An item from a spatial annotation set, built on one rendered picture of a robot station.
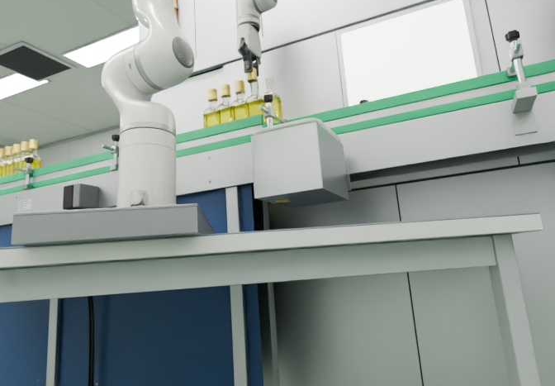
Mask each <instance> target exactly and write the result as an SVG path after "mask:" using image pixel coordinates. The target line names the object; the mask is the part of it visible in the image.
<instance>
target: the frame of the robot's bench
mask: <svg viewBox="0 0 555 386"><path fill-rule="evenodd" d="M481 266H489V270H490V276H491V284H492V289H493V293H494V299H495V303H496V312H497V316H498V322H499V326H500V334H501V339H502V345H503V349H504V354H505V362H506V367H507V372H508V377H509V381H510V386H541V384H540V380H539V376H538V368H537V363H536V359H535V354H534V347H533V342H532V338H531V334H530V329H529V321H528V317H527V312H526V308H525V304H524V295H523V291H522V287H521V282H520V278H519V270H518V265H517V261H516V257H515V249H514V245H513V240H512V235H511V234H510V233H509V234H496V235H489V236H477V237H464V238H453V239H441V240H428V241H405V242H393V243H381V244H369V245H346V246H334V247H321V248H310V249H298V250H275V251H262V252H250V253H239V254H226V255H203V256H191V257H178V258H167V259H155V260H132V261H119V262H107V263H96V264H72V265H60V266H48V267H36V268H24V269H0V303H8V302H19V301H30V300H41V299H52V298H74V297H85V296H96V295H108V294H118V293H139V292H151V291H162V290H173V289H185V288H205V287H217V286H228V285H239V284H260V283H271V282H282V281H294V280H305V279H327V278H338V277H349V276H360V275H371V274H393V273H404V272H415V271H426V270H437V269H458V268H470V267H481Z"/></svg>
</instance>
